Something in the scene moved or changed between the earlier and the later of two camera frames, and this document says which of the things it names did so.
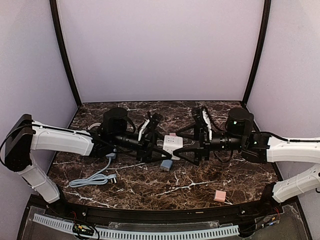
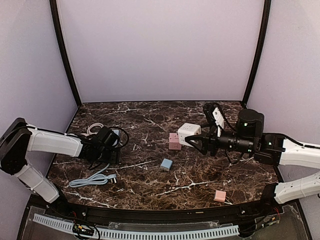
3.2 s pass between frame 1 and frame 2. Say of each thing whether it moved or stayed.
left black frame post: stayed
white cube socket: moved
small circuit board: stayed
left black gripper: moved
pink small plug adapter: stayed
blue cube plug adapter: stayed
